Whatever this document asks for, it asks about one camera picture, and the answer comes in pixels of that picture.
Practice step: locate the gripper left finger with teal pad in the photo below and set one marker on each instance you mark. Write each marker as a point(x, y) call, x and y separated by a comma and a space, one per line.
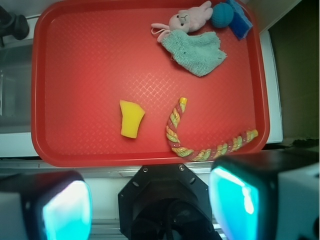
point(45, 206)

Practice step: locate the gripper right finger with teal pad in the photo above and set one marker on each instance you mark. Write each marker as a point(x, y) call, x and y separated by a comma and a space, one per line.
point(269, 195)

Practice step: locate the yellow sponge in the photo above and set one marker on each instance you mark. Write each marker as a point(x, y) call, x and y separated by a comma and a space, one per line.
point(132, 115)

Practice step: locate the blue sponge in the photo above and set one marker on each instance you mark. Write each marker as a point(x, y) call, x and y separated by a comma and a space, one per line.
point(240, 24)

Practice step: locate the grey sink basin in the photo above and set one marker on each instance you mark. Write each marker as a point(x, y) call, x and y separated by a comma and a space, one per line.
point(15, 87)

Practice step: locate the light green cloth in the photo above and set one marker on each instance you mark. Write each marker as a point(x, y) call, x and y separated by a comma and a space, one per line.
point(199, 54)

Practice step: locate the grey sink faucet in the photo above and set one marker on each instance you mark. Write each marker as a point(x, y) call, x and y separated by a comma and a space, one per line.
point(12, 25)

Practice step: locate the pink plush bunny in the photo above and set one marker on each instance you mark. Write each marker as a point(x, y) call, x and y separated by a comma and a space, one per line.
point(187, 20)

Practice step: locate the multicolour twisted rope toy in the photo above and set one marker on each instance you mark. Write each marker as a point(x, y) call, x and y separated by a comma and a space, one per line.
point(203, 155)

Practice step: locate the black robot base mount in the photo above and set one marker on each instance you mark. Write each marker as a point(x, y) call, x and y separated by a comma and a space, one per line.
point(166, 202)

